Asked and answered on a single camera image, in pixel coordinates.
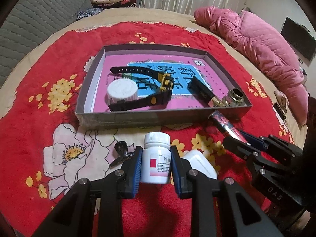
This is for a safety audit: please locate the pink blue book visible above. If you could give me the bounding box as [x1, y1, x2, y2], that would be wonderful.
[90, 53, 234, 112]

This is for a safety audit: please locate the black gold lipstick tube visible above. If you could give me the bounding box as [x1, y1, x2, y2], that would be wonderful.
[188, 76, 226, 108]

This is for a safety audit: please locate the grey quilted sofa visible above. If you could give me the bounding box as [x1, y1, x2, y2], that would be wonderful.
[1, 0, 92, 84]

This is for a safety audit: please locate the black yellow wrist watch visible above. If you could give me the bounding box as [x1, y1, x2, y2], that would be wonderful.
[109, 66, 175, 112]

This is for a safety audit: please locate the metal pipe fitting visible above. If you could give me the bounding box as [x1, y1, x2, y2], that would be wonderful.
[222, 88, 244, 107]

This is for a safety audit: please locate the white round jar lid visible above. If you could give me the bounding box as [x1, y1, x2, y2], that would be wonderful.
[107, 78, 138, 104]

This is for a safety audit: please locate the grey cardboard box tray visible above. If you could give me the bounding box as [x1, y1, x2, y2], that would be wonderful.
[75, 44, 239, 129]

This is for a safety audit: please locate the white medicine bottle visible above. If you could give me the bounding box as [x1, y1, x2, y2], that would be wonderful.
[140, 132, 171, 185]

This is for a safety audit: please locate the black television screen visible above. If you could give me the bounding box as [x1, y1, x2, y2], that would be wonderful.
[281, 17, 315, 61]

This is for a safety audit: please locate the black hair clip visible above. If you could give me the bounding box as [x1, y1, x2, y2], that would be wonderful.
[110, 141, 134, 167]

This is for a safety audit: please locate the pink quilted jacket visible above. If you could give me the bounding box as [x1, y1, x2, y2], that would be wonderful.
[194, 7, 308, 126]

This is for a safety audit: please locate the white rounded plastic case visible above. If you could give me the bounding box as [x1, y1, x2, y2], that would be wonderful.
[182, 150, 217, 179]

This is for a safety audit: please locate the beige bed cover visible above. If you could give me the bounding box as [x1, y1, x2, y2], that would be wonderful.
[1, 8, 308, 148]

